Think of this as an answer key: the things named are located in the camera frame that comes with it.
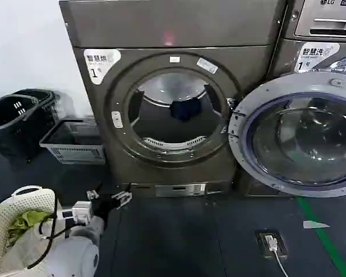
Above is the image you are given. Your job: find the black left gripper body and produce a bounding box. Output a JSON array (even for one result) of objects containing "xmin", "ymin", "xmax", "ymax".
[{"xmin": 91, "ymin": 194, "xmax": 119, "ymax": 229}]

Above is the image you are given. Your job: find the grey slatted plastic crate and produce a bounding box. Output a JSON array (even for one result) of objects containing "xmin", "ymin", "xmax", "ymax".
[{"xmin": 39, "ymin": 116, "xmax": 106, "ymax": 165}]

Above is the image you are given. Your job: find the green garment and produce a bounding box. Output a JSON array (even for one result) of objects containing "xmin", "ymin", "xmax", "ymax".
[{"xmin": 7, "ymin": 209, "xmax": 54, "ymax": 241}]

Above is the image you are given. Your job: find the white cloth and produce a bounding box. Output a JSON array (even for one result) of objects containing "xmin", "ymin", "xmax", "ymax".
[{"xmin": 4, "ymin": 222, "xmax": 58, "ymax": 265}]

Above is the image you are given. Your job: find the white perforated laundry basket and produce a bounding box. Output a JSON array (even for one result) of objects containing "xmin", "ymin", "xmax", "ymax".
[{"xmin": 0, "ymin": 185, "xmax": 57, "ymax": 277}]

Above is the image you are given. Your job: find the black plastic basket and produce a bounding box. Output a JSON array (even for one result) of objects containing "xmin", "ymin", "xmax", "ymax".
[{"xmin": 0, "ymin": 88, "xmax": 60, "ymax": 163}]

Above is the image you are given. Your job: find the dark blue garment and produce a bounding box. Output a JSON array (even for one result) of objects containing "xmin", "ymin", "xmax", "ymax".
[{"xmin": 169, "ymin": 99, "xmax": 202, "ymax": 122}]

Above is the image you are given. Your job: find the floor power socket box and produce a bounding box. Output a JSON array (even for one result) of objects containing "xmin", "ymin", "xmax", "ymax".
[{"xmin": 254, "ymin": 229, "xmax": 289, "ymax": 259}]

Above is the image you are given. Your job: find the grey front-load dryer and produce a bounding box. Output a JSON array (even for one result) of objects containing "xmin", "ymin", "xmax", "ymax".
[{"xmin": 59, "ymin": 0, "xmax": 288, "ymax": 199}]

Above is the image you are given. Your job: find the round glass dryer door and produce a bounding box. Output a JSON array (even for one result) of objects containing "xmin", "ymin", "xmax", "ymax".
[{"xmin": 227, "ymin": 71, "xmax": 346, "ymax": 199}]

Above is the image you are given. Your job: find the grey washing machine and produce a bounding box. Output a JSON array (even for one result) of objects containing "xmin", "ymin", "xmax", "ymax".
[{"xmin": 272, "ymin": 0, "xmax": 346, "ymax": 87}]

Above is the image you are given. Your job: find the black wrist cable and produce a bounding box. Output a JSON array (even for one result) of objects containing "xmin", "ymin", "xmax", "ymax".
[{"xmin": 38, "ymin": 190, "xmax": 76, "ymax": 264}]

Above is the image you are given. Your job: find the white plug with cable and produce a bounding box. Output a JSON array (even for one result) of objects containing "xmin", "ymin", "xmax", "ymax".
[{"xmin": 264, "ymin": 234, "xmax": 292, "ymax": 277}]

